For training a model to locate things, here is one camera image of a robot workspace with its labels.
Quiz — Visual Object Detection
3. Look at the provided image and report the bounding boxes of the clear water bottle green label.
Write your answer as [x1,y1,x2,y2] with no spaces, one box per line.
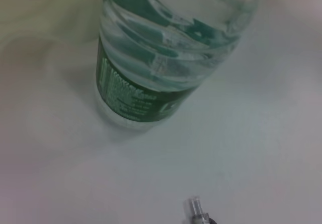
[95,0,268,132]

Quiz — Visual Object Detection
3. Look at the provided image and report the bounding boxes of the silver white pen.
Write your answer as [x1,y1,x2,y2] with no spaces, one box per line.
[182,195,217,224]

